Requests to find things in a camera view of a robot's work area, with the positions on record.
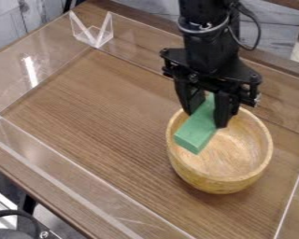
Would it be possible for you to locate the clear acrylic tray wall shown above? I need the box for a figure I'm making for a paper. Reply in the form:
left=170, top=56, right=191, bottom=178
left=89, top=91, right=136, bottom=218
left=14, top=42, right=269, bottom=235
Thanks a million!
left=0, top=116, right=195, bottom=239

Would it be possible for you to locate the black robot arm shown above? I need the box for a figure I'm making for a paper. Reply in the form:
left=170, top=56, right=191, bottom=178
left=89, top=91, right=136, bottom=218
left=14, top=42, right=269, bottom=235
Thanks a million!
left=158, top=0, right=261, bottom=128

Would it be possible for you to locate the clear acrylic corner bracket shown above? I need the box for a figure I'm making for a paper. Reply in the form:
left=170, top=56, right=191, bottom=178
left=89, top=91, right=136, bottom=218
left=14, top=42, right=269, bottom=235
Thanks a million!
left=67, top=11, right=113, bottom=49

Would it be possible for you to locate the green rectangular block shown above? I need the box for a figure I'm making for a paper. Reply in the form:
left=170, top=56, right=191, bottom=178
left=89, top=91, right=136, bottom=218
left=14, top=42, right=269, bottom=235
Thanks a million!
left=173, top=93, right=216, bottom=154

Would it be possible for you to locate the black metal table leg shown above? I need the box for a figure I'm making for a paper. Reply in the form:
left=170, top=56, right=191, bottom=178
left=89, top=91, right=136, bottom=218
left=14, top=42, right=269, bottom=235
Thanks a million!
left=17, top=193, right=37, bottom=215

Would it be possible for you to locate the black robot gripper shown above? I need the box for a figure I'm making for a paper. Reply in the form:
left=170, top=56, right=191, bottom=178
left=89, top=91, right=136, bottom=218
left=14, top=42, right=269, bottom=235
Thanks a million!
left=158, top=20, right=261, bottom=129

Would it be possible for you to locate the brown wooden bowl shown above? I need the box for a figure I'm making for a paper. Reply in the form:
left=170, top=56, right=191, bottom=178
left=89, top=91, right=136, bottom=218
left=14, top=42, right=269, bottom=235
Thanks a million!
left=165, top=108, right=272, bottom=194

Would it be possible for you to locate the black cable under table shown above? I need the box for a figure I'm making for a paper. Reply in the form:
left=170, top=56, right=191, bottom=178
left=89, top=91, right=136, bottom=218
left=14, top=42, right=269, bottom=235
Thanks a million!
left=0, top=209, right=43, bottom=239

